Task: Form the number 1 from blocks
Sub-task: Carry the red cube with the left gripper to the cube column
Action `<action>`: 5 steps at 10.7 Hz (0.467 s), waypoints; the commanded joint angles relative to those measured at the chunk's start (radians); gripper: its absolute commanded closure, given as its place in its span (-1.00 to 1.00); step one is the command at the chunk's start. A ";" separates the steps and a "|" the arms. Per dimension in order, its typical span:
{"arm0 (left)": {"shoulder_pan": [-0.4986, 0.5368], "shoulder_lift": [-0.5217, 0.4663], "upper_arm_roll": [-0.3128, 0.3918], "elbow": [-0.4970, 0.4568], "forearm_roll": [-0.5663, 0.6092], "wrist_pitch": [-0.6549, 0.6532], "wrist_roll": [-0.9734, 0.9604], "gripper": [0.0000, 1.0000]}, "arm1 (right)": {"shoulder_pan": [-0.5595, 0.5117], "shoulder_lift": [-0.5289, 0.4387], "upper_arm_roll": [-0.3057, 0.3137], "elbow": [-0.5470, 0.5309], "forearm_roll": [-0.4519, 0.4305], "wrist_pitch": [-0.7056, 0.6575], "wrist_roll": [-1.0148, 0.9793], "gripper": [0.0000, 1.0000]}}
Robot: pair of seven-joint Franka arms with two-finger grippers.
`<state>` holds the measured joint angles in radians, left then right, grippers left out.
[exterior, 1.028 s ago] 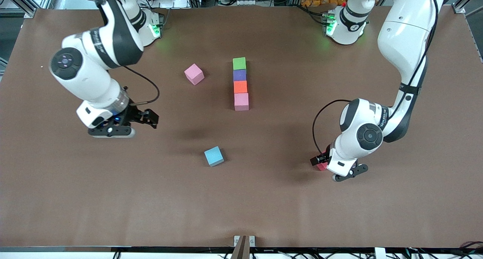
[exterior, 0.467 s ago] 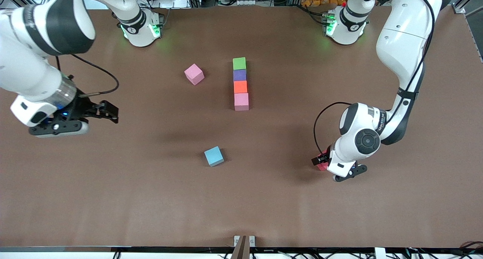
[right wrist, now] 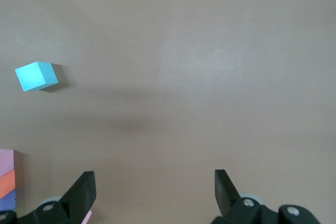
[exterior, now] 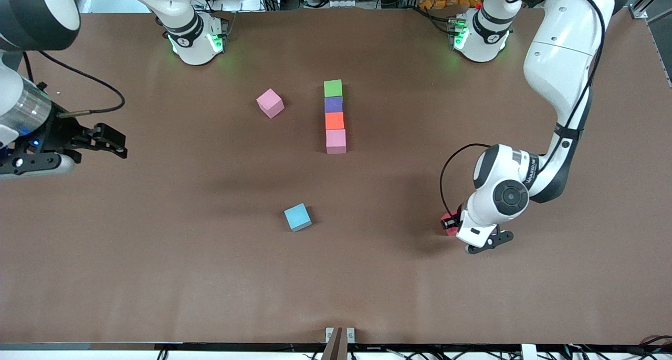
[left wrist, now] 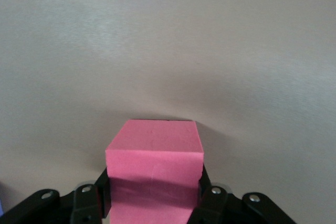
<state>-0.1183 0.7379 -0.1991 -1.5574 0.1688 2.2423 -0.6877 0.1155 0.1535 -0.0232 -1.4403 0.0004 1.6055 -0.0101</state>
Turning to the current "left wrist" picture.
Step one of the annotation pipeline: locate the red foam block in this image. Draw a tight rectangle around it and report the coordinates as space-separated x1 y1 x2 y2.
104 119 205 224

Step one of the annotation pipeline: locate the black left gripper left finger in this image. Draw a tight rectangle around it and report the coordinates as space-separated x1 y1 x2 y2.
0 167 112 224

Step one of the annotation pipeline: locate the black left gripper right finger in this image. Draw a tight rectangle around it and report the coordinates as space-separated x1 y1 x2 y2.
185 165 299 224

